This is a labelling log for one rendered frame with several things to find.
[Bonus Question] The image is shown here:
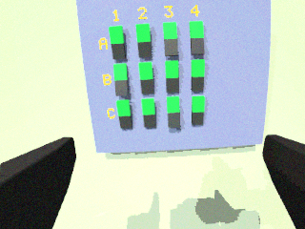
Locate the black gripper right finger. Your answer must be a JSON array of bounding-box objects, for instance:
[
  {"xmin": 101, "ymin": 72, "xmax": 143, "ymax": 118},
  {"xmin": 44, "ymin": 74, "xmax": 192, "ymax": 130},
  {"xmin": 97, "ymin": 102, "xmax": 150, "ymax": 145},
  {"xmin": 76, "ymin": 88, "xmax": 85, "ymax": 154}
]
[{"xmin": 262, "ymin": 134, "xmax": 305, "ymax": 229}]

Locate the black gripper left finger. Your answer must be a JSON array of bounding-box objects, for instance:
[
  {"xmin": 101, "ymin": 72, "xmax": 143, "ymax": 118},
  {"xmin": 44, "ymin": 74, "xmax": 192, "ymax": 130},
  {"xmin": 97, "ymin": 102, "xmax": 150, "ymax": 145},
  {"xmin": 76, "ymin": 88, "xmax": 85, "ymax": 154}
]
[{"xmin": 0, "ymin": 137, "xmax": 76, "ymax": 229}]

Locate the light blue switch panel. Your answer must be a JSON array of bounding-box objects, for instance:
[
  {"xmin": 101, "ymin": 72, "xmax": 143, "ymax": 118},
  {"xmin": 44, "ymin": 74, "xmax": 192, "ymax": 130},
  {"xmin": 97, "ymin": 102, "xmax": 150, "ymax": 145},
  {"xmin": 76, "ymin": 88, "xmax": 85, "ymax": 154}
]
[{"xmin": 76, "ymin": 0, "xmax": 272, "ymax": 154}]

